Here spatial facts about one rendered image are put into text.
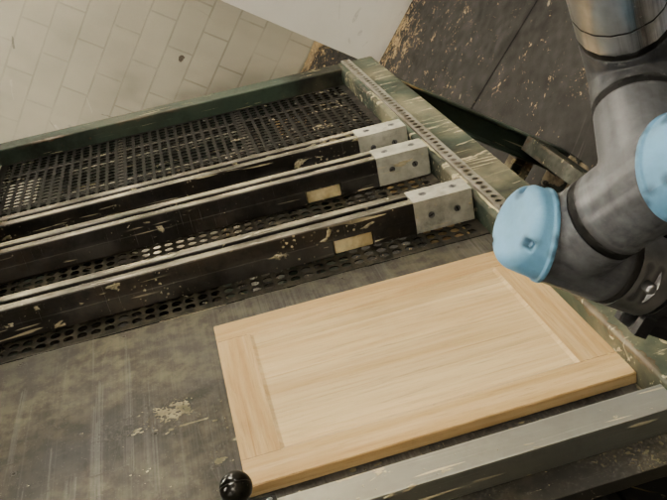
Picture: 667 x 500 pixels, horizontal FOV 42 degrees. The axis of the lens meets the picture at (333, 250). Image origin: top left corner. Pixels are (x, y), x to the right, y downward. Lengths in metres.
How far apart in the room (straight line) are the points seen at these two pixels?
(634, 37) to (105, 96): 6.19
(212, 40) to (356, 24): 1.73
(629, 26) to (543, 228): 0.16
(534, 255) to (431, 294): 0.82
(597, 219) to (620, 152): 0.05
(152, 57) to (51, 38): 0.71
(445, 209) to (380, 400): 0.58
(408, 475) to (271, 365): 0.38
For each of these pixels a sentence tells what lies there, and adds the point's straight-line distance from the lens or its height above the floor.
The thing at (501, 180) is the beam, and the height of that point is 0.84.
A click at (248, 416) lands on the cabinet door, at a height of 1.33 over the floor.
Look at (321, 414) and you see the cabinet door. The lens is 1.28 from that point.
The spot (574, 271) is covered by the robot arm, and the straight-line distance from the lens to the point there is 0.73.
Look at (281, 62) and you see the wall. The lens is 6.66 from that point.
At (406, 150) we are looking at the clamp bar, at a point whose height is 0.97.
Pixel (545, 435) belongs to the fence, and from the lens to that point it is 1.16.
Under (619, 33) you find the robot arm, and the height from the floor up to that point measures 1.38.
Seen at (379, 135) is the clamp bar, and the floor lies 0.98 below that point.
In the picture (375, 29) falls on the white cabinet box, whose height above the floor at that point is 0.12.
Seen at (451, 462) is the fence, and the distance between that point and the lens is 1.13.
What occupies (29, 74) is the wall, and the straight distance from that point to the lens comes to 6.77.
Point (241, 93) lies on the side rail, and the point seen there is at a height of 1.18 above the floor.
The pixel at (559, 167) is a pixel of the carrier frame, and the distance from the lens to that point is 2.90.
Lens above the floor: 1.76
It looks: 21 degrees down
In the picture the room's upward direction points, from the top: 72 degrees counter-clockwise
